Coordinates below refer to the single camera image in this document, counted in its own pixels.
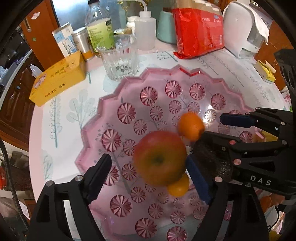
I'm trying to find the orange mandarin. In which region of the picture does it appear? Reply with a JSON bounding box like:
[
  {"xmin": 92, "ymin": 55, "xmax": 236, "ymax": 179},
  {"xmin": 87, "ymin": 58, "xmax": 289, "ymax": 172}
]
[{"xmin": 178, "ymin": 112, "xmax": 205, "ymax": 142}]

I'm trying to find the small orange kumquat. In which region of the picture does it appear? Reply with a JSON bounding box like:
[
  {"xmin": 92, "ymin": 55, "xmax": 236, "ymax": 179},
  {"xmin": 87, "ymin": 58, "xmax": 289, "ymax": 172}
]
[{"xmin": 166, "ymin": 173, "xmax": 190, "ymax": 197}]

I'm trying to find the red yellow apple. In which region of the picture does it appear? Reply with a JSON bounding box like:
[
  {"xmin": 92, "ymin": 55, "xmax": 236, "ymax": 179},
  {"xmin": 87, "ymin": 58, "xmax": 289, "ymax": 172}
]
[{"xmin": 133, "ymin": 131, "xmax": 187, "ymax": 187}]

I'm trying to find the dark avocado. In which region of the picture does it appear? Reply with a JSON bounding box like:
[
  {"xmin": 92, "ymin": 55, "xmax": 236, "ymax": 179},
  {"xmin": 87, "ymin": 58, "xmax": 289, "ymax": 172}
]
[{"xmin": 193, "ymin": 140, "xmax": 233, "ymax": 182}]

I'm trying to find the yellow tissue pack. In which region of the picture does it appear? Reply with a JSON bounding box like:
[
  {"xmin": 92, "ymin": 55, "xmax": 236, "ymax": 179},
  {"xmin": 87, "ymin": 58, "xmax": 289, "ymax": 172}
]
[{"xmin": 253, "ymin": 60, "xmax": 276, "ymax": 83}]

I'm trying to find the pink plastic fruit bowl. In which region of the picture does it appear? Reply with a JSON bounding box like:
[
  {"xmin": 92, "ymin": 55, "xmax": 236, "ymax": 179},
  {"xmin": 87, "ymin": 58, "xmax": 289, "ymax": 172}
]
[{"xmin": 76, "ymin": 65, "xmax": 254, "ymax": 240}]

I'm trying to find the white water dispenser appliance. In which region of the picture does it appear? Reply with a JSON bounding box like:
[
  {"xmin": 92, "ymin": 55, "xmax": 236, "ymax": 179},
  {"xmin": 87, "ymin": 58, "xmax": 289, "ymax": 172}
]
[{"xmin": 223, "ymin": 1, "xmax": 265, "ymax": 59}]

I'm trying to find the white cloth cover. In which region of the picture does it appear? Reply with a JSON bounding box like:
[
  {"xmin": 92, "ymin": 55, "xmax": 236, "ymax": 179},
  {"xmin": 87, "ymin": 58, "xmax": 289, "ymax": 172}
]
[{"xmin": 249, "ymin": 6, "xmax": 269, "ymax": 45}]

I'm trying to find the tree print tablecloth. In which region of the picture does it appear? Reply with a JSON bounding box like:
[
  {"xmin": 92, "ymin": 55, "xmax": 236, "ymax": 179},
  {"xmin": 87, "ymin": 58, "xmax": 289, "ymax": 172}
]
[{"xmin": 41, "ymin": 46, "xmax": 291, "ymax": 241}]

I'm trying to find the red paper cup package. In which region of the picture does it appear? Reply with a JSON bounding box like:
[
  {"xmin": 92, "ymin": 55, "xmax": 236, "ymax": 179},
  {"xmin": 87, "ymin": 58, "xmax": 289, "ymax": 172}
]
[{"xmin": 172, "ymin": 0, "xmax": 224, "ymax": 59}]

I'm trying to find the teal ceramic mug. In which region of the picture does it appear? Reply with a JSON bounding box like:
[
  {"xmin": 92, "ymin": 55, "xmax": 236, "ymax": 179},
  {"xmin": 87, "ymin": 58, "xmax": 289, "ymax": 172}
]
[{"xmin": 157, "ymin": 8, "xmax": 177, "ymax": 44}]

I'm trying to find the clear glass tumbler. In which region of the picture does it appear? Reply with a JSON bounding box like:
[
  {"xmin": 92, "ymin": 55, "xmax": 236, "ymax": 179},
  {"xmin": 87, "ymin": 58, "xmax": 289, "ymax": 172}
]
[{"xmin": 96, "ymin": 34, "xmax": 139, "ymax": 81}]

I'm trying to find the yellow tin box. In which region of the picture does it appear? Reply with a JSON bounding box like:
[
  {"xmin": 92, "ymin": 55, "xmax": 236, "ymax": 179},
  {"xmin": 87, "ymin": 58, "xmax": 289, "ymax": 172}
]
[{"xmin": 29, "ymin": 51, "xmax": 86, "ymax": 107}]

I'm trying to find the white squeeze wash bottle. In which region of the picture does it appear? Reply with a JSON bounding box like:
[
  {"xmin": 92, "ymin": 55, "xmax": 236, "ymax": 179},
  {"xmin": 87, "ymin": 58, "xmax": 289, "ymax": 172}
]
[{"xmin": 126, "ymin": 1, "xmax": 157, "ymax": 51}]

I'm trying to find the small glass jar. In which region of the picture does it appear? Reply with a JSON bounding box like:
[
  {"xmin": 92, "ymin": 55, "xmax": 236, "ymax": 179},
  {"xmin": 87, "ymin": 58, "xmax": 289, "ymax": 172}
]
[{"xmin": 113, "ymin": 28, "xmax": 132, "ymax": 36}]

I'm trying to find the white blue carton box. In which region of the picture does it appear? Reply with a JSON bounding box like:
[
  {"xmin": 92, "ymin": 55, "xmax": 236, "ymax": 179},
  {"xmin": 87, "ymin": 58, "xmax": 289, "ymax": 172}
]
[{"xmin": 52, "ymin": 22, "xmax": 77, "ymax": 57}]

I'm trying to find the clear bottle green label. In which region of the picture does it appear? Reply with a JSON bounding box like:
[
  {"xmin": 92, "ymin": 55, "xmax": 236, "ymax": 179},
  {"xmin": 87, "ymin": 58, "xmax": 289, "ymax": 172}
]
[{"xmin": 85, "ymin": 1, "xmax": 115, "ymax": 54}]

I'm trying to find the silver metal can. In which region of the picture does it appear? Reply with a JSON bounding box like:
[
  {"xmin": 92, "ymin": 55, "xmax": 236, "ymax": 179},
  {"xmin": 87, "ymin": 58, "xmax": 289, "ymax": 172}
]
[{"xmin": 71, "ymin": 27, "xmax": 94, "ymax": 61}]

